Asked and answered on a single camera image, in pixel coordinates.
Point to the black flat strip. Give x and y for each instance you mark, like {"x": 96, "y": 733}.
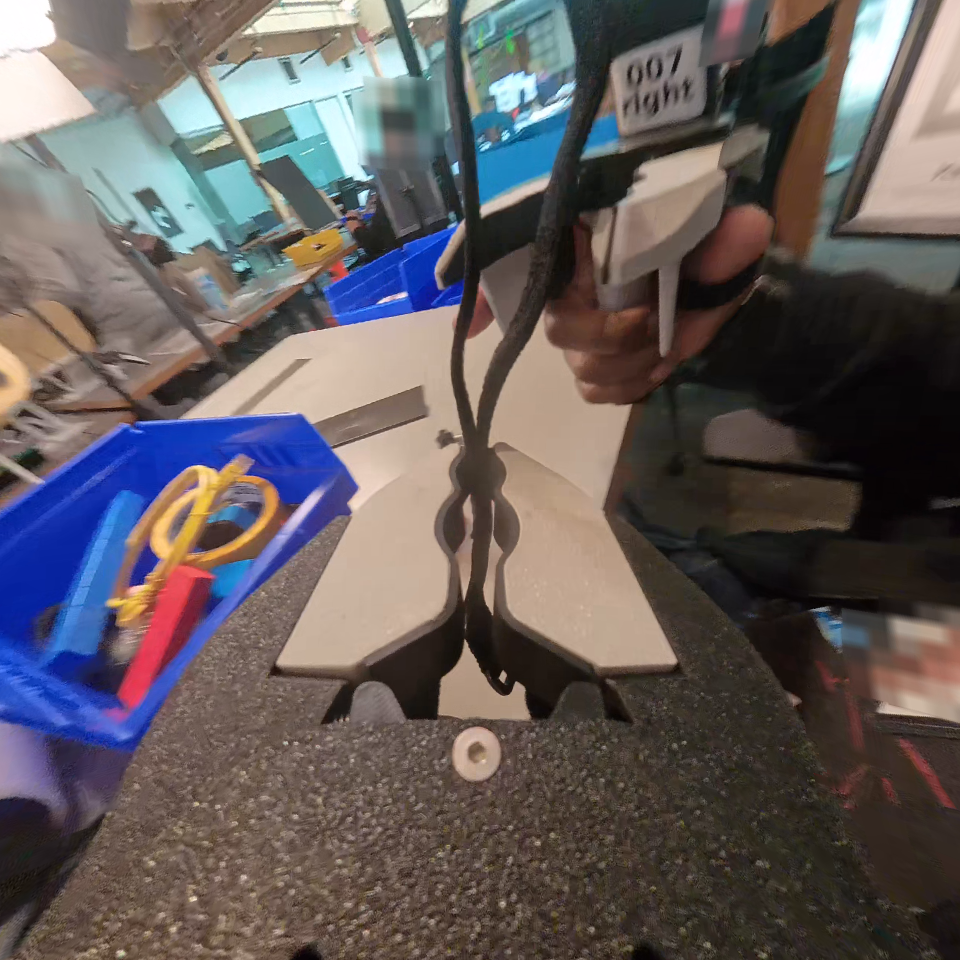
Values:
{"x": 375, "y": 416}

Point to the blue plastic bin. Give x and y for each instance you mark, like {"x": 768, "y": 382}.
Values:
{"x": 52, "y": 510}

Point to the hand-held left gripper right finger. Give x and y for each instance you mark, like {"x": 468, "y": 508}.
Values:
{"x": 577, "y": 592}

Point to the blue block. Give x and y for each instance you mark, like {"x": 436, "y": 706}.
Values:
{"x": 94, "y": 570}

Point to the red block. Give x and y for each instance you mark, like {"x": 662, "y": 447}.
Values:
{"x": 161, "y": 637}

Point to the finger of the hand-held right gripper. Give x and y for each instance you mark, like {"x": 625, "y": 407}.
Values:
{"x": 469, "y": 247}
{"x": 514, "y": 315}

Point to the framed poster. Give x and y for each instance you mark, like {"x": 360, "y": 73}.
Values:
{"x": 915, "y": 127}

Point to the person's right hand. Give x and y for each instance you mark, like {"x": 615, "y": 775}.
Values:
{"x": 600, "y": 352}

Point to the yellow bin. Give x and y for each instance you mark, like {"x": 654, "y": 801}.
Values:
{"x": 315, "y": 247}

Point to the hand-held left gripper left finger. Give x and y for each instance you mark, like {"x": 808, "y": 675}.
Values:
{"x": 375, "y": 585}

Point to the wooden table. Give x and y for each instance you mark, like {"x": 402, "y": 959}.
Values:
{"x": 195, "y": 337}

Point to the black bag red stripes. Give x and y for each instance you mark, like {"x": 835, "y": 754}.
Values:
{"x": 885, "y": 772}

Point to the person's right forearm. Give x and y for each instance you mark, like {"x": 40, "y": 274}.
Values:
{"x": 847, "y": 352}

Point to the row of blue bins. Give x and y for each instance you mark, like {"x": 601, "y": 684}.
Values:
{"x": 390, "y": 281}

